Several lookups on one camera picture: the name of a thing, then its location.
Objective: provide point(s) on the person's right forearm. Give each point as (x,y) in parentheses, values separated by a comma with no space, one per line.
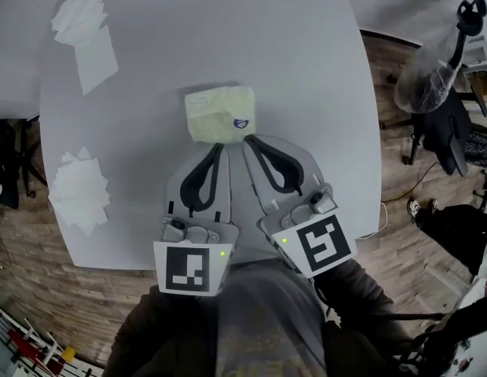
(357,293)

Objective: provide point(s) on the plastic-wrapped black office chair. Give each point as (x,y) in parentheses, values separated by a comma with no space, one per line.
(444,104)

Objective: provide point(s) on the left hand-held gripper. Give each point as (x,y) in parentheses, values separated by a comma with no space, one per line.
(188,267)

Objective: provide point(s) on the white rack with red items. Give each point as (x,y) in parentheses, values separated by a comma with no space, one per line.
(27,348)

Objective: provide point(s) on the person's left forearm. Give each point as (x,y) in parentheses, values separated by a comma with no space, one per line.
(165,328)

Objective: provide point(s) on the black equipment stand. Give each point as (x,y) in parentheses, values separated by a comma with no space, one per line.
(12,159)

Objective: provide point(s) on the small white desk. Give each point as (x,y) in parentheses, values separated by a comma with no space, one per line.
(481,57)

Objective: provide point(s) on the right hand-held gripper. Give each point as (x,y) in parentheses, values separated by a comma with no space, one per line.
(318,246)

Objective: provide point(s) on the pale yellow cloth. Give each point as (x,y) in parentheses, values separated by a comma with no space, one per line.
(216,124)

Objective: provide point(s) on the person's grey shirt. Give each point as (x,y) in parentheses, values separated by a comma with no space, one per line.
(267,320)

